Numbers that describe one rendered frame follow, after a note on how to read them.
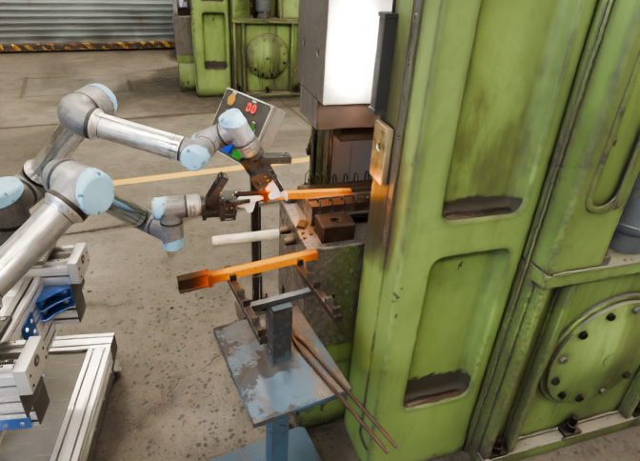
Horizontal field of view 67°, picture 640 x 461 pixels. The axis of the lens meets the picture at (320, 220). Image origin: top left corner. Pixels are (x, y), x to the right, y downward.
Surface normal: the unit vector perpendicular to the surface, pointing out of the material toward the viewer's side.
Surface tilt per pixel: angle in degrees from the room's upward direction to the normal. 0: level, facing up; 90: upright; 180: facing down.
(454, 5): 89
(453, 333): 90
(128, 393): 0
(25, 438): 0
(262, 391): 0
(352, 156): 90
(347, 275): 90
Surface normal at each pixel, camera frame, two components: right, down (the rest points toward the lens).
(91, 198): 0.90, 0.21
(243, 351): 0.05, -0.87
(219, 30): 0.29, 0.49
